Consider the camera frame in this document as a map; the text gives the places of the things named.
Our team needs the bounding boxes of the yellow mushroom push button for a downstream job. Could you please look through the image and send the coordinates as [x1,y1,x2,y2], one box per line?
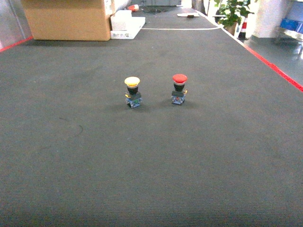
[124,77,143,109]

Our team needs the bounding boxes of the red mushroom push button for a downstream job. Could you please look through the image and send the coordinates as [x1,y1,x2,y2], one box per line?
[171,74,187,105]

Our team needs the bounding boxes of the dark grey floor mat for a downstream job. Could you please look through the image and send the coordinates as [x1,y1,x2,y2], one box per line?
[0,8,303,227]

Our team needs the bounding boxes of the white small box on top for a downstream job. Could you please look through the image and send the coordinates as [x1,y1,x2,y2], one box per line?
[110,10,132,31]

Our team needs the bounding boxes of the orange traffic cone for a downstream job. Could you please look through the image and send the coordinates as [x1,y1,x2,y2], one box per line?
[238,17,248,40]

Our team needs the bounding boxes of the green potted plant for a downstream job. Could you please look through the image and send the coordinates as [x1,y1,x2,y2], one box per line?
[214,0,253,35]

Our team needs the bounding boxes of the large cardboard box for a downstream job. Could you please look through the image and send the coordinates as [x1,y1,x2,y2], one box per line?
[21,0,115,41]

